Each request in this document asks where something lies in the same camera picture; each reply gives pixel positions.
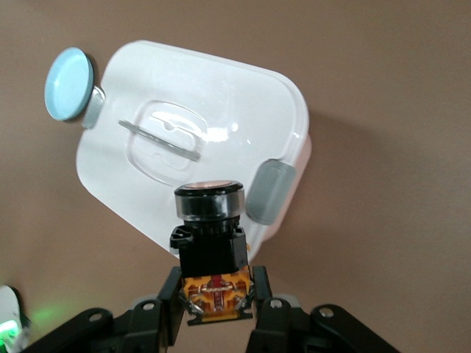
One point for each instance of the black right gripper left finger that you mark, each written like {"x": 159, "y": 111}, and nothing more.
{"x": 171, "y": 312}

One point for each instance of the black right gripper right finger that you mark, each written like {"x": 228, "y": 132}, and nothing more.
{"x": 265, "y": 312}

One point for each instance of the black push button switch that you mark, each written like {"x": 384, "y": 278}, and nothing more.
{"x": 211, "y": 253}

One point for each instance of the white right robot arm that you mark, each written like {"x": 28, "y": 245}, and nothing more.
{"x": 9, "y": 320}

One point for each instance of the white lidded storage box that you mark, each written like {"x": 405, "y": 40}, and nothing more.
{"x": 221, "y": 92}

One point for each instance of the light blue round plate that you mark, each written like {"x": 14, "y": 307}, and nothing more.
{"x": 66, "y": 84}

